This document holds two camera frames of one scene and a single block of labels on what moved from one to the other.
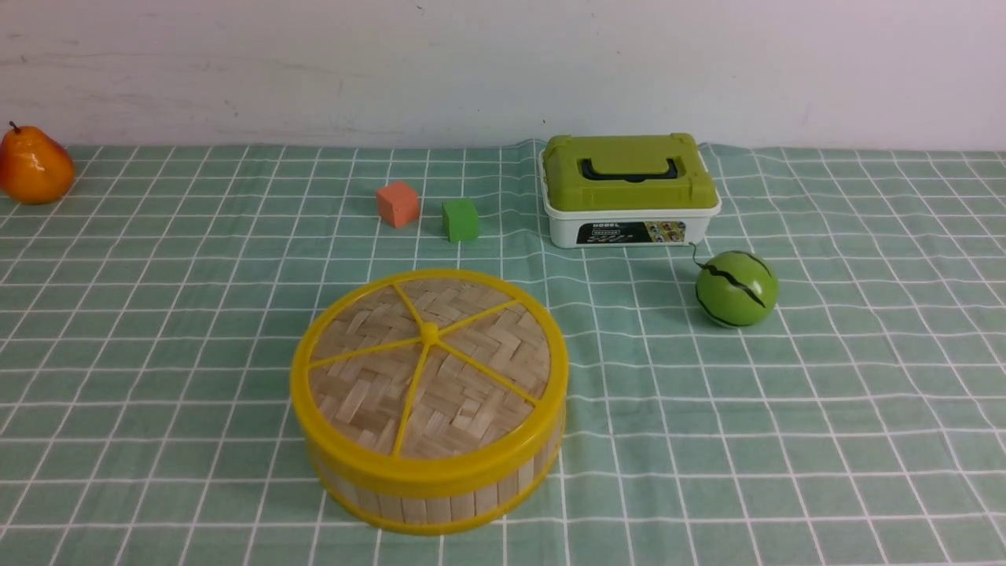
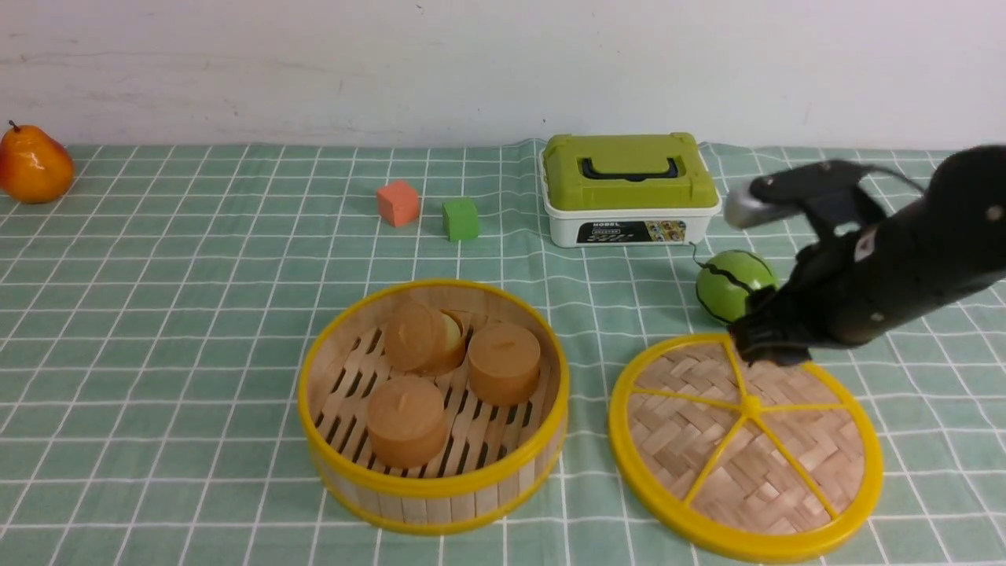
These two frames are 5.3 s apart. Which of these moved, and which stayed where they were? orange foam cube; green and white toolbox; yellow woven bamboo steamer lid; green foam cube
Moved: yellow woven bamboo steamer lid
Stayed: green and white toolbox; green foam cube; orange foam cube
